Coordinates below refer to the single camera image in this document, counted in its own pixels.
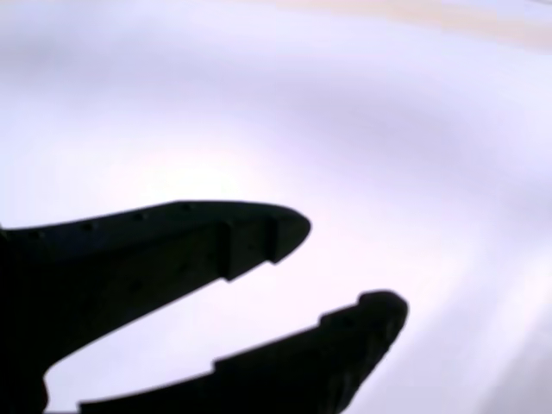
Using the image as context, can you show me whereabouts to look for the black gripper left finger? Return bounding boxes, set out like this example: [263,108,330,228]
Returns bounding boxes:
[0,199,311,414]

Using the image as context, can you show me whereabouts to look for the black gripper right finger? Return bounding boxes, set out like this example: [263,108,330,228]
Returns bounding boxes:
[78,290,409,414]

